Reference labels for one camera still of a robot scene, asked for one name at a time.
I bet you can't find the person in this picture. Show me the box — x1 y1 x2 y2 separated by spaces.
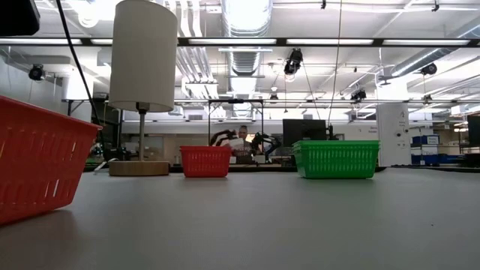
232 124 256 165

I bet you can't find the red plastic basket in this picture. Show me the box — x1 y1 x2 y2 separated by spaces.
0 95 103 226
179 145 233 179

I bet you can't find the black monitor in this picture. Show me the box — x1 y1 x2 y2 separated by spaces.
466 114 480 148
282 118 328 148

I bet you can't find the black overhead light bar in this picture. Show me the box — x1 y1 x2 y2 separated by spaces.
0 36 480 48

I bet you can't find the white shade table lamp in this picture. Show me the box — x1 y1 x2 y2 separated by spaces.
108 0 179 177

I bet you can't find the black equipment rack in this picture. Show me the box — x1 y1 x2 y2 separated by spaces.
89 97 125 166

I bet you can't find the light grey slanted bar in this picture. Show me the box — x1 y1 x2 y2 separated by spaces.
91 157 118 176

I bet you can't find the white building pillar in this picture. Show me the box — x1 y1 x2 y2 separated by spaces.
376 103 410 168

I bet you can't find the blue storage bin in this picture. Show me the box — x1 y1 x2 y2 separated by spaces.
410 153 468 166
411 134 440 146

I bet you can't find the silver ceiling air duct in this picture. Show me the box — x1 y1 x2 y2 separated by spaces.
220 0 275 76

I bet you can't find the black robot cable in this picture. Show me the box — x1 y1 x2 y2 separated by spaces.
55 0 101 125

